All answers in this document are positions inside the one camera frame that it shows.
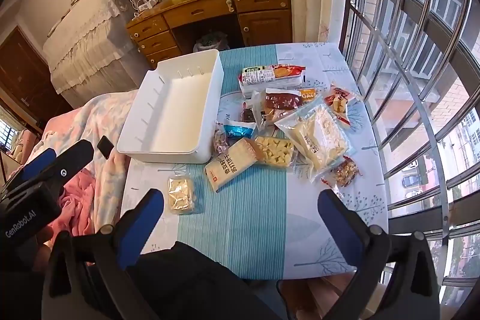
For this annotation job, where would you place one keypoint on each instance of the lace covered cabinet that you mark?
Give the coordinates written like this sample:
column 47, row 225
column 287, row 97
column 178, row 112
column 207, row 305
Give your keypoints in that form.
column 90, row 52

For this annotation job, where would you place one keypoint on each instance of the metal window grille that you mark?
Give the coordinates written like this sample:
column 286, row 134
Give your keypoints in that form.
column 416, row 64

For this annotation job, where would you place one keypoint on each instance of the small red foil candy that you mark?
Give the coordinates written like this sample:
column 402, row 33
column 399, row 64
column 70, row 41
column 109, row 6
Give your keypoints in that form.
column 219, row 141

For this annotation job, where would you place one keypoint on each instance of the blue white patterned tablecloth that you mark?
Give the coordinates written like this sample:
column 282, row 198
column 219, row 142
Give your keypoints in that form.
column 264, row 224

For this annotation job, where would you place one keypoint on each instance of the small clear puff bag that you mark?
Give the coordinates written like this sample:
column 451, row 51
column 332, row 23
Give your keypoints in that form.
column 181, row 197

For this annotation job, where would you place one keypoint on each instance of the red jujube snack bag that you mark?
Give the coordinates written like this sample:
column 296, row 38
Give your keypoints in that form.
column 337, row 99

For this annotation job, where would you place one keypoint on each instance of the orange oats protein bar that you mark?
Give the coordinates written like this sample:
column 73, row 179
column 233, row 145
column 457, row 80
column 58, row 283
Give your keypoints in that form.
column 308, row 94

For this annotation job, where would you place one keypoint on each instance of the large Calleton bread bag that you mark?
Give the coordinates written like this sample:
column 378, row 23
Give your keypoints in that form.
column 317, row 135

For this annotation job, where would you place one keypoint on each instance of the beige cracker pack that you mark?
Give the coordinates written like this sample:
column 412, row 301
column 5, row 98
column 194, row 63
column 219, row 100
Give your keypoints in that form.
column 230, row 164

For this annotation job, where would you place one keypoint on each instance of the white plastic bag under desk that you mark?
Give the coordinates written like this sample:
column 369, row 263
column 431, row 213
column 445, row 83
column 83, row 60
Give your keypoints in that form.
column 213, row 40

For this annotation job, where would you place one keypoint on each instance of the white plastic storage bin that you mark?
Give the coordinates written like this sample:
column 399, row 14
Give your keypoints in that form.
column 173, row 116

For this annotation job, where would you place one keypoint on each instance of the clear bag yellow puffs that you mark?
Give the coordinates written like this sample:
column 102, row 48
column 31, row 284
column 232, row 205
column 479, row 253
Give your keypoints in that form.
column 276, row 152

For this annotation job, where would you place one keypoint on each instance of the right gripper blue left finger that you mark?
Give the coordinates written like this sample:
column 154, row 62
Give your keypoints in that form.
column 116, row 251

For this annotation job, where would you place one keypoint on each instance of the brown wooden door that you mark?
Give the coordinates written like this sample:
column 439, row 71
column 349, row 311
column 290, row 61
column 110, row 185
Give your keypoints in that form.
column 26, row 80

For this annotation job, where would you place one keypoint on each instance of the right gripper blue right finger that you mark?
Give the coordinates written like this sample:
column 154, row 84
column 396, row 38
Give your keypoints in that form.
column 366, row 248

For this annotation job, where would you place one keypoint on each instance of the black phone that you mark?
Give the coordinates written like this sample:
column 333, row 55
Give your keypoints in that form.
column 105, row 147

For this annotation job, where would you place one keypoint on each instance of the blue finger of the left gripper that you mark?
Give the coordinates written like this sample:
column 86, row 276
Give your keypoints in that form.
column 32, row 169
column 65, row 166

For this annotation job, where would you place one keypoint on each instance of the walnut snack clear red bag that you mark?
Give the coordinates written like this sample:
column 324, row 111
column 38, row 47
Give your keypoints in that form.
column 342, row 174

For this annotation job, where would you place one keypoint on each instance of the brownie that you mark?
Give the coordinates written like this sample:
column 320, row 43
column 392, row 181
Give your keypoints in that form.
column 247, row 115

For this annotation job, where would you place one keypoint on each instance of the floral pink white blanket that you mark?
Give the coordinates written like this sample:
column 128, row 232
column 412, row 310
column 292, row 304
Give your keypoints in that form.
column 92, row 197

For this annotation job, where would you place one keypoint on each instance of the blue foil candy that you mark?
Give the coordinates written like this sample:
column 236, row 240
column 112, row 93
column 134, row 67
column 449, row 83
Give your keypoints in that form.
column 235, row 130

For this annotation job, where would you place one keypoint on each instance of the wooden desk with drawers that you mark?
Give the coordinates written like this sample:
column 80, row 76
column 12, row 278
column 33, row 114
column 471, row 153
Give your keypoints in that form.
column 173, row 27

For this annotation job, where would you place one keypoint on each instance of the red white biscuit pack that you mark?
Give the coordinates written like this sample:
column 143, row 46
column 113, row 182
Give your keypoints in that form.
column 257, row 78

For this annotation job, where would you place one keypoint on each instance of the dark red snowflake snack bag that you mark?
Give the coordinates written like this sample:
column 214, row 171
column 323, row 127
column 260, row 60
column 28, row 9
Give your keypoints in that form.
column 272, row 104

